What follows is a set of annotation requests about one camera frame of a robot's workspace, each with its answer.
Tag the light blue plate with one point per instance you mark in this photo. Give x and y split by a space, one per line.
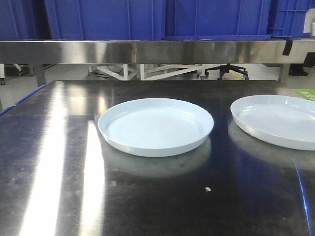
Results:
280 120
155 127

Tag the steel shelf leg left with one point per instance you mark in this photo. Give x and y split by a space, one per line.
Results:
39 74

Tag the steel shelf leg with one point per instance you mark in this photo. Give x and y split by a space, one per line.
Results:
39 74
284 74

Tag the steel shelf leg right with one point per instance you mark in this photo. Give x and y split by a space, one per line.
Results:
284 74

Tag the black office chair base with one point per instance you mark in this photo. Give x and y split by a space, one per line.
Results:
224 69

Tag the blue plastic crate centre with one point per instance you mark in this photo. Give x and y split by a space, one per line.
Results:
217 19

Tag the blue plastic crate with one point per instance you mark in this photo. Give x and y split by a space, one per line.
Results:
286 18
217 19
106 19

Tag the blue plastic crate left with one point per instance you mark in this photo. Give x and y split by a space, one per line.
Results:
106 19

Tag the black tape strip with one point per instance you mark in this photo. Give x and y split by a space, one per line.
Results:
287 48

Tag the green floor sign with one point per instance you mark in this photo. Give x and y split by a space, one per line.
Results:
308 94

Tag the blue table edge trim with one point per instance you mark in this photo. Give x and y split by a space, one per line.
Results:
21 100

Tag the blue plastic crate right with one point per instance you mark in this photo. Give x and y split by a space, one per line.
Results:
286 18

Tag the white paper label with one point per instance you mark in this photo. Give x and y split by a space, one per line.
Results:
309 18

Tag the white metal frame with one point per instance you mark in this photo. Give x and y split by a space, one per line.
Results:
144 72

